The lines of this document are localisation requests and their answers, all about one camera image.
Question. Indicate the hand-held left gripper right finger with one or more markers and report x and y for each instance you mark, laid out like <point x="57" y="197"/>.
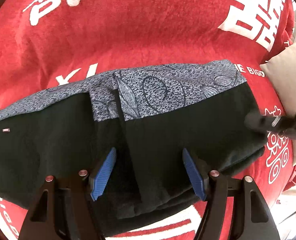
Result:
<point x="193" y="175"/>

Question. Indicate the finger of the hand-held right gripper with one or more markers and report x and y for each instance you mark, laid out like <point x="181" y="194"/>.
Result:
<point x="259" y="122"/>

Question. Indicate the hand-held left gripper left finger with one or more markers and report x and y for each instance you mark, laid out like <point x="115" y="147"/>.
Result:
<point x="104" y="175"/>

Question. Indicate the black pants with patterned stripes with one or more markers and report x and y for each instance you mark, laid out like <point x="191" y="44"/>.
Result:
<point x="62" y="142"/>

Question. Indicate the pale grey pillow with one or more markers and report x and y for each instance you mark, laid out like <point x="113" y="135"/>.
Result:
<point x="285" y="80"/>

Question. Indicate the red printed blanket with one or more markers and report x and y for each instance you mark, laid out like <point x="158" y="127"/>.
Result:
<point x="138" y="30"/>

